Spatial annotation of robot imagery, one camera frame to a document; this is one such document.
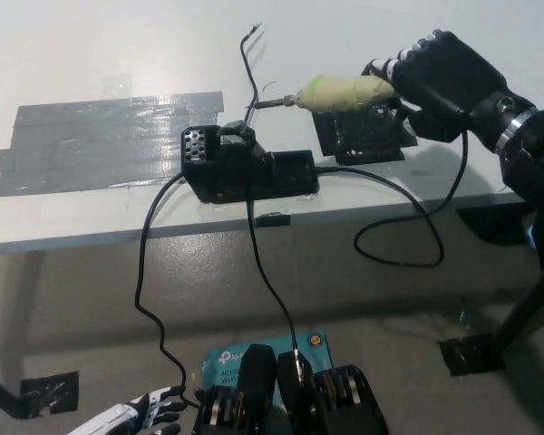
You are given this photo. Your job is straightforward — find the black robot torso blocks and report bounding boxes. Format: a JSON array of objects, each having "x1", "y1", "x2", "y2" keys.
[{"x1": 190, "y1": 343, "x2": 389, "y2": 435}]

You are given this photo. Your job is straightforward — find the small black tape strip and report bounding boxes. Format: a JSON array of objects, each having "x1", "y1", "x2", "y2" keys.
[{"x1": 256, "y1": 212, "x2": 291, "y2": 227}]

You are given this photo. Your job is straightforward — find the black station power cable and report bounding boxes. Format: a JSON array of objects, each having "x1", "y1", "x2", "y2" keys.
[{"x1": 134, "y1": 176, "x2": 200, "y2": 407}]

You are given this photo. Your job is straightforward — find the black square printed holder plate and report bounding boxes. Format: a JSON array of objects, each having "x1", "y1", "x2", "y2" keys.
[{"x1": 310, "y1": 101, "x2": 419, "y2": 167}]

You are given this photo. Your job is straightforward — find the teal tp-link box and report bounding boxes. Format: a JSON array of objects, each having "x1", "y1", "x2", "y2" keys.
[{"x1": 199, "y1": 331, "x2": 335, "y2": 395}]

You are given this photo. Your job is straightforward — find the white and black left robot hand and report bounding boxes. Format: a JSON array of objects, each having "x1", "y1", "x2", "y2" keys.
[{"x1": 67, "y1": 384, "x2": 187, "y2": 435}]

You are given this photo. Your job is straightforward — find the grey duct tape patch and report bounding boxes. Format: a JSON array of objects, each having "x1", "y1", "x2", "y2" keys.
[{"x1": 0, "y1": 92, "x2": 227, "y2": 198}]

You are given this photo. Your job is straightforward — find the black soldering station base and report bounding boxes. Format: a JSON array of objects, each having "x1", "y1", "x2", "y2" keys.
[{"x1": 180, "y1": 120, "x2": 321, "y2": 205}]

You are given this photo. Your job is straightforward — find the black floor tape patch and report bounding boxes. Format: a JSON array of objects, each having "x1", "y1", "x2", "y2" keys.
[
  {"x1": 20, "y1": 371, "x2": 81, "y2": 419},
  {"x1": 438, "y1": 333, "x2": 507, "y2": 377}
]

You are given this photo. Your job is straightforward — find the black soldering iron cable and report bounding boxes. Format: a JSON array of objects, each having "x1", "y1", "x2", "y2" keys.
[{"x1": 315, "y1": 129, "x2": 471, "y2": 267}]

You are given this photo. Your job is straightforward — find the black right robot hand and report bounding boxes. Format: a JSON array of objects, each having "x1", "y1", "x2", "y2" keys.
[{"x1": 361, "y1": 29, "x2": 539, "y2": 150}]

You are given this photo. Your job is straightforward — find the black cable with metal plug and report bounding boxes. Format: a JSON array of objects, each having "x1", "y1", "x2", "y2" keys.
[{"x1": 247, "y1": 201, "x2": 306, "y2": 386}]

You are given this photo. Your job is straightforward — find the thin black frayed wire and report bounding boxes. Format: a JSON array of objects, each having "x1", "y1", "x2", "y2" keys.
[{"x1": 238, "y1": 23, "x2": 264, "y2": 123}]

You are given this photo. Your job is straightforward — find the tape-wrapped soldering iron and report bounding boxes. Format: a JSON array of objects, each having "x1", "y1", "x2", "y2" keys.
[{"x1": 244, "y1": 74, "x2": 398, "y2": 113}]

